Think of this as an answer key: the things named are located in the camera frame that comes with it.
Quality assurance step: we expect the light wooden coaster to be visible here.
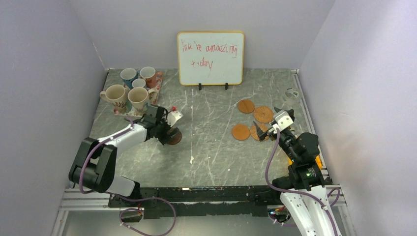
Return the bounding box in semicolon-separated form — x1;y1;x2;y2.
232;124;250;141
237;99;255;114

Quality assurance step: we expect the orange floral mug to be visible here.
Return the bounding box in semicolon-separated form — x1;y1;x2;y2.
139;66;164;89

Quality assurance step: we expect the dark walnut wooden coaster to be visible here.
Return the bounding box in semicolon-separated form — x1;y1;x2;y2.
166;128;182;145

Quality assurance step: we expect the yellow orange object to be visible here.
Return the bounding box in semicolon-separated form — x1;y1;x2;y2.
287;155;323;170

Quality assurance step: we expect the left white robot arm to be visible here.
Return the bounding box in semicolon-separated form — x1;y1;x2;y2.
68;105;183;207

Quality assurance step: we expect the teal blue mug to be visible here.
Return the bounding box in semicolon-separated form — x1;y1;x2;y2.
120;68;138;89

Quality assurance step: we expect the floral serving tray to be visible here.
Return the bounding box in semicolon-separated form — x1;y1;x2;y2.
113;71;164;117

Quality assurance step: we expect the cream coral pattern mug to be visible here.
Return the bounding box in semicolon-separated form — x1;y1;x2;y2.
100;85;128;113

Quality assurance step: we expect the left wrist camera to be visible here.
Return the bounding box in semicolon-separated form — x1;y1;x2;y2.
166;106;183;127

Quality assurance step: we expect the black whiteboard stand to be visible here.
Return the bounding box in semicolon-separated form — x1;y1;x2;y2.
197;83;229;91

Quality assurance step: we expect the small light blue mug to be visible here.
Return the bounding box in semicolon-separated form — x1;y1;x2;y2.
132;78;146;88

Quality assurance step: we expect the yellow framed whiteboard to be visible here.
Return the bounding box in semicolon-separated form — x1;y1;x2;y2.
177;31;245;86

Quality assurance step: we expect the woven rattan coaster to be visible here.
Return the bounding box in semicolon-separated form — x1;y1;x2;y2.
253;106;274;123
250;123;268;141

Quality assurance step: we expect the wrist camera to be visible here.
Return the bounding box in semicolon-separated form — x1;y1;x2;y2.
272;118;294;132
166;106;183;127

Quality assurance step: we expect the cream seahorse mug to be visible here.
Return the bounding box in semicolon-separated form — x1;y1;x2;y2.
128;88;152;113

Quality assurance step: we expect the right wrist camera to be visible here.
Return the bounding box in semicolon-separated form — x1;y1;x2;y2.
272;118;294;132

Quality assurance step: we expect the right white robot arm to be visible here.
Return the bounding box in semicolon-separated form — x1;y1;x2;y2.
255;108;341;236

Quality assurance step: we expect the clear tape roll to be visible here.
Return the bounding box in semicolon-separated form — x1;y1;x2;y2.
282;88;302;106

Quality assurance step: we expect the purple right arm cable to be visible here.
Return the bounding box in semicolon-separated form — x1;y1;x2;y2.
264;128;341;236

